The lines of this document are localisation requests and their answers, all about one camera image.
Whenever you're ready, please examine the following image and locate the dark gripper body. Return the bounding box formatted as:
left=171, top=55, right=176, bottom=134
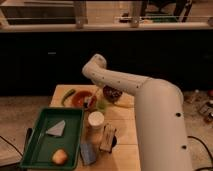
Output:
left=103, top=86, right=123, bottom=103

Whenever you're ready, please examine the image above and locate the white handled dish brush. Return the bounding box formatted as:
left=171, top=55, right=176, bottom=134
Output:
left=83, top=88, right=100, bottom=109

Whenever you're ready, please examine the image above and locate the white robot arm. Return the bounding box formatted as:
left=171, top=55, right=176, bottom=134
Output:
left=82, top=54, right=193, bottom=171

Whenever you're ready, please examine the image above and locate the red bowl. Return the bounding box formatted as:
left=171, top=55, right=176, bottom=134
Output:
left=71, top=90, right=97, bottom=109

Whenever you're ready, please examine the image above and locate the wooden block brush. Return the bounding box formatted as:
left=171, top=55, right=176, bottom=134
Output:
left=99, top=124, right=117, bottom=153

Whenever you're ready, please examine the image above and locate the small green cup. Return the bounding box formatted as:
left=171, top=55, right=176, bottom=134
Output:
left=96, top=99, right=108, bottom=113

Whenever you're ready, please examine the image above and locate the yellow banana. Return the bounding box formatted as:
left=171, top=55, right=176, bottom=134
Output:
left=114, top=100, right=134, bottom=108

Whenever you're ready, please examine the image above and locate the white round container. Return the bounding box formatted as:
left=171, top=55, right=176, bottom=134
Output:
left=88, top=111, right=104, bottom=129

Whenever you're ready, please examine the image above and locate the wooden table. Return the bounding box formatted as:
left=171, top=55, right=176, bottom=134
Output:
left=27, top=84, right=143, bottom=171

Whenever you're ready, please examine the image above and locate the blue sponge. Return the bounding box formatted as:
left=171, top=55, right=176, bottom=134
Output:
left=80, top=142, right=97, bottom=165

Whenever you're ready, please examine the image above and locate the grey triangular cloth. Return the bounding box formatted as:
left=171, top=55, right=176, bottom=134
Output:
left=46, top=120, right=66, bottom=137

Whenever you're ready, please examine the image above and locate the yellow round fruit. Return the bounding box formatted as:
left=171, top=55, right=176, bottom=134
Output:
left=52, top=149, right=68, bottom=165

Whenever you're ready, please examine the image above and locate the green plastic tray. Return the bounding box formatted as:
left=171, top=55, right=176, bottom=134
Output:
left=20, top=107, right=84, bottom=171

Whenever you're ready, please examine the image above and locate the black cable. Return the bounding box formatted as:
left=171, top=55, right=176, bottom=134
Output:
left=0, top=134, right=24, bottom=158

